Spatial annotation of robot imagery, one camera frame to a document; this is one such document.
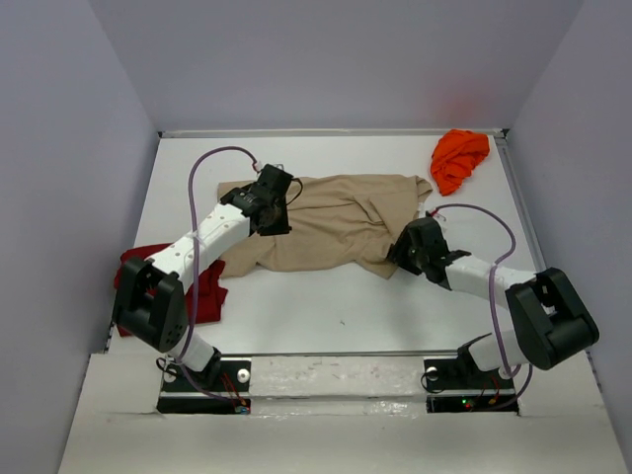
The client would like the beige t shirt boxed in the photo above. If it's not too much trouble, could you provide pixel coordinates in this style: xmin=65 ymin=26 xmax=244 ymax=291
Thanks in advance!
xmin=221 ymin=174 xmax=433 ymax=279

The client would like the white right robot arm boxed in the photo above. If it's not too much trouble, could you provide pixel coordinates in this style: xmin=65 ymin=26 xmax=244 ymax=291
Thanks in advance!
xmin=387 ymin=216 xmax=600 ymax=387

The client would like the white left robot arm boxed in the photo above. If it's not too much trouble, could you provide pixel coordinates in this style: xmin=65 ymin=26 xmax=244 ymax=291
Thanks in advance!
xmin=113 ymin=165 xmax=294 ymax=390

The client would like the orange t shirt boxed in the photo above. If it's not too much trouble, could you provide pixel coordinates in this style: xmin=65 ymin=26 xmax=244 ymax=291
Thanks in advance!
xmin=430 ymin=129 xmax=490 ymax=197

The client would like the dark red t shirt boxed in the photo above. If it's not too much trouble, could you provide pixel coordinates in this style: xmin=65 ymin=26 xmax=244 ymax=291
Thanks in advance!
xmin=114 ymin=243 xmax=228 ymax=324

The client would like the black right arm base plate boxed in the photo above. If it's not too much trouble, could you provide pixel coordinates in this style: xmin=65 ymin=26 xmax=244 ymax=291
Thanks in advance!
xmin=420 ymin=358 xmax=518 ymax=414

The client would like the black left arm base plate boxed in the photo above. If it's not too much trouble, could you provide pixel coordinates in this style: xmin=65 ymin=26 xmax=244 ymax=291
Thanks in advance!
xmin=156 ymin=356 xmax=252 ymax=415

